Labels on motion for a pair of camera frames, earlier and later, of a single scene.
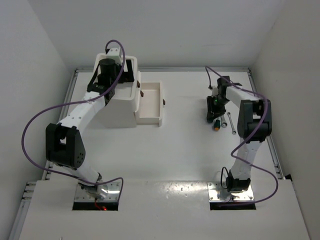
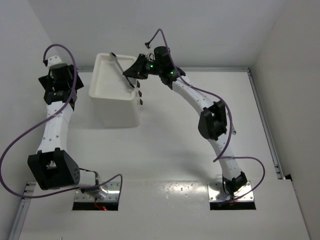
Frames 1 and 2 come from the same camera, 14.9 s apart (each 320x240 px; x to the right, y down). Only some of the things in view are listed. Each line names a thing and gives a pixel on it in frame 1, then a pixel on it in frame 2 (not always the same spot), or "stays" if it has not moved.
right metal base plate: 217,194 stays
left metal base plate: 114,191 stays
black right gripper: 213,111 → 137,69
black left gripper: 129,77 → 46,82
